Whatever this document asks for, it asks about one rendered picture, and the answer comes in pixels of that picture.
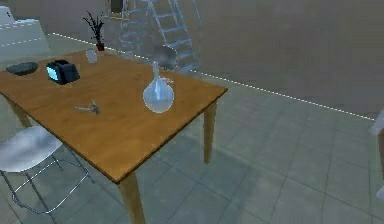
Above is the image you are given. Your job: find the clear glass flask vase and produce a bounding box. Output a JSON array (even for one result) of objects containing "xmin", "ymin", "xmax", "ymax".
[{"xmin": 142, "ymin": 60, "xmax": 175, "ymax": 114}]

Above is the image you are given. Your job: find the grey round chair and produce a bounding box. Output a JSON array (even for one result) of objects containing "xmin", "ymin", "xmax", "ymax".
[{"xmin": 151, "ymin": 44, "xmax": 179, "ymax": 71}]

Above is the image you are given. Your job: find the brown wooden table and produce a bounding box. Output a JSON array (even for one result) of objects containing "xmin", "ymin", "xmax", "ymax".
[{"xmin": 0, "ymin": 49, "xmax": 229, "ymax": 224}]

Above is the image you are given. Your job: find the pale blue ladder shelf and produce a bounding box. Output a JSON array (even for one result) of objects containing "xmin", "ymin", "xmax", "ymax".
[{"xmin": 118, "ymin": 0, "xmax": 203, "ymax": 73}]

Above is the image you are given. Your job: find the clear drinking glass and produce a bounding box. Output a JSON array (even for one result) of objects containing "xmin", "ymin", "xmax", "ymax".
[{"xmin": 85, "ymin": 48, "xmax": 99, "ymax": 65}]

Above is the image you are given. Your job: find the dark house plant red pot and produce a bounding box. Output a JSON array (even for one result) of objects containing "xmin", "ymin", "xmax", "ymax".
[{"xmin": 82, "ymin": 10, "xmax": 106, "ymax": 52}]

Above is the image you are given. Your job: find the black toaster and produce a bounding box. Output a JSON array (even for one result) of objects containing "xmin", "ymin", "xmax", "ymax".
[{"xmin": 45, "ymin": 59, "xmax": 81, "ymax": 86}]

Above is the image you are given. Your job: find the dark grey bowl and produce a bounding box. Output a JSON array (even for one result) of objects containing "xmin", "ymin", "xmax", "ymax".
[{"xmin": 5, "ymin": 61, "xmax": 40, "ymax": 77}]

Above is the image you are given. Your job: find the white and brown furniture edge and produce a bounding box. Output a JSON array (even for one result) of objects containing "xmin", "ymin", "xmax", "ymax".
[{"xmin": 371, "ymin": 106, "xmax": 384, "ymax": 201}]

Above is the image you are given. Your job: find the framed wall picture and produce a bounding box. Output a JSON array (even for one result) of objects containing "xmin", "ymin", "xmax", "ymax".
[{"xmin": 105, "ymin": 0, "xmax": 130, "ymax": 20}]

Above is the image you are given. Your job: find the white chair with wire legs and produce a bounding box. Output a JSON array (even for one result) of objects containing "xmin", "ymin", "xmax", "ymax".
[{"xmin": 0, "ymin": 125, "xmax": 94, "ymax": 221}]

